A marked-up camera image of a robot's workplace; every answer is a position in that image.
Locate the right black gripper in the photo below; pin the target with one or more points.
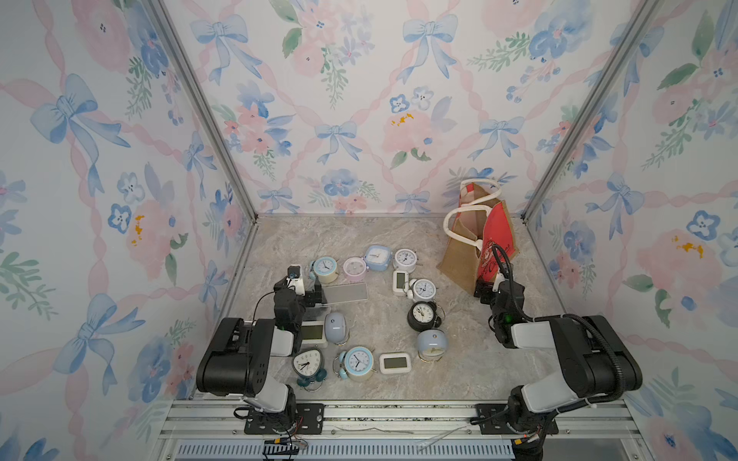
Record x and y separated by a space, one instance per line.
486 289

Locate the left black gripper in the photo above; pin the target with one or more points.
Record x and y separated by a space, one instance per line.
312 296

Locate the grey blue oval clock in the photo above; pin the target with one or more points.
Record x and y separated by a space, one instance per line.
336 329

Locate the white round clock with legs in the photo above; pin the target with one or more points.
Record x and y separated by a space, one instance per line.
421 290

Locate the light blue twin-bell clock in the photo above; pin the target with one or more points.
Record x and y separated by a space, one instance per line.
355 364

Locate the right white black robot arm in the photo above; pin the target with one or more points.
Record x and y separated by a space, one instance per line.
593 364

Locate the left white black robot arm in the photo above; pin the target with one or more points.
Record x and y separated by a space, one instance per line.
237 359

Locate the white large digital clock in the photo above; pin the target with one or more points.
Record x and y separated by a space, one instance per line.
314 335

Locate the blue twin-bell clock beige base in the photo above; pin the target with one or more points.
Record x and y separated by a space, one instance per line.
325 270

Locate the dark green triangular clock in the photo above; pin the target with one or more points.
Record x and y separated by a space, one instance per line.
309 366

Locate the grey flat mirror clock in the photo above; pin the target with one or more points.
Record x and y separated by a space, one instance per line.
345 293

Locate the pink round alarm clock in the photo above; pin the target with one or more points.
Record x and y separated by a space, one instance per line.
355 269

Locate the black twin-bell alarm clock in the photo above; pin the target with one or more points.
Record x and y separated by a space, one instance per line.
424 316

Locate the blue dome alarm clock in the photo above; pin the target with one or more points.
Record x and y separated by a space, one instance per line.
432 345

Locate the blue square alarm clock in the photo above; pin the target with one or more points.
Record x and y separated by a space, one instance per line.
378 258

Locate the small white digital clock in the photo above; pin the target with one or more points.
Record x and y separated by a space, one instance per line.
400 284

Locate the white round alarm clock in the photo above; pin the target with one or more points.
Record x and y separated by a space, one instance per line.
405 260

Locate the white digital clock front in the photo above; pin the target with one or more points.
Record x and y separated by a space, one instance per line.
395 363

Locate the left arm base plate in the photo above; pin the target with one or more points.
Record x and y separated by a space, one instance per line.
297 418

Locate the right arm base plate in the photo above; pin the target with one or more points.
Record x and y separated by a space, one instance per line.
496 419

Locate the aluminium front rail frame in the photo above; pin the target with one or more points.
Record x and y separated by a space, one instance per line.
207 429

